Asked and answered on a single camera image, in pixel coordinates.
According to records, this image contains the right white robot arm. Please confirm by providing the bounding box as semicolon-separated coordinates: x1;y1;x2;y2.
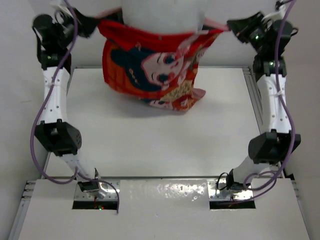
224;12;301;192

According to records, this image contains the pink patterned pillowcase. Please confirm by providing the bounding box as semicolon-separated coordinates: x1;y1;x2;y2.
97;8;227;112

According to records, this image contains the metal base plate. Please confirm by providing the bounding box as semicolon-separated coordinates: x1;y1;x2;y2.
207;178;254;202
74;178;121;202

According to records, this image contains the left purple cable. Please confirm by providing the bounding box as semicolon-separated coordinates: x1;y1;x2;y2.
29;0;120;216

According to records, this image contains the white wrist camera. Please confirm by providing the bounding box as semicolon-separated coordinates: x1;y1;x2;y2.
262;0;292;22
49;0;72;16

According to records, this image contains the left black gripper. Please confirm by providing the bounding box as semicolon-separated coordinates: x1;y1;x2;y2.
57;7;100;49

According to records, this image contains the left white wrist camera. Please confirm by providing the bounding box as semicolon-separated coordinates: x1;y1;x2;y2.
49;0;72;16

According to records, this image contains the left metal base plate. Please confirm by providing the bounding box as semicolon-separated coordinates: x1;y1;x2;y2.
74;178;121;202

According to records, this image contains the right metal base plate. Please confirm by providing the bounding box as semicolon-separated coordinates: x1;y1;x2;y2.
207;178;254;202

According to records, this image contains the white pillow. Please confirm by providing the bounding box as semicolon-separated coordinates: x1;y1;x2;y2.
121;0;208;34

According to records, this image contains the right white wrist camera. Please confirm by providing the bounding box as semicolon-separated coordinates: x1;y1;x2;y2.
262;0;292;22

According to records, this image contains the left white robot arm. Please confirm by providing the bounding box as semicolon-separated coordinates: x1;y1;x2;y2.
30;6;101;195

